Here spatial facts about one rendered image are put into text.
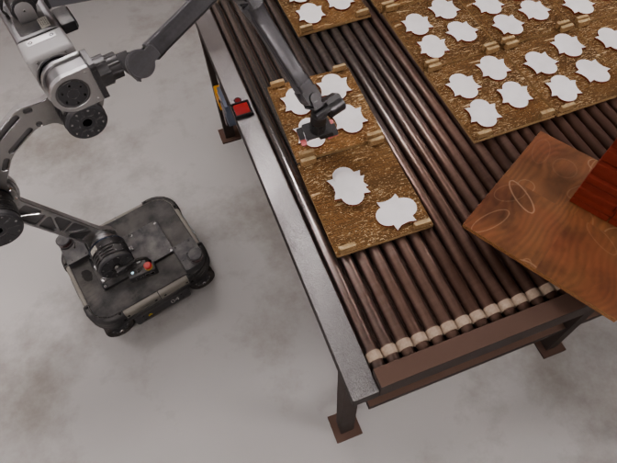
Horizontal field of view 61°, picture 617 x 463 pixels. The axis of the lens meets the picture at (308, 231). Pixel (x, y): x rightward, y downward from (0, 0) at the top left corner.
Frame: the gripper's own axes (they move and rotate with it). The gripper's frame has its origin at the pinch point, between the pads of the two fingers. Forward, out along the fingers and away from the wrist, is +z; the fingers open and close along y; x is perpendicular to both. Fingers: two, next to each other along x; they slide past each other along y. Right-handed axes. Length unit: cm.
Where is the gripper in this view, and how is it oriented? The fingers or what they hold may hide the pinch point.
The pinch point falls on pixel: (316, 141)
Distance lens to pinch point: 200.8
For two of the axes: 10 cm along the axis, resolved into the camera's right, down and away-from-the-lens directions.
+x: 3.4, 8.9, -2.9
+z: -0.4, 3.2, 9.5
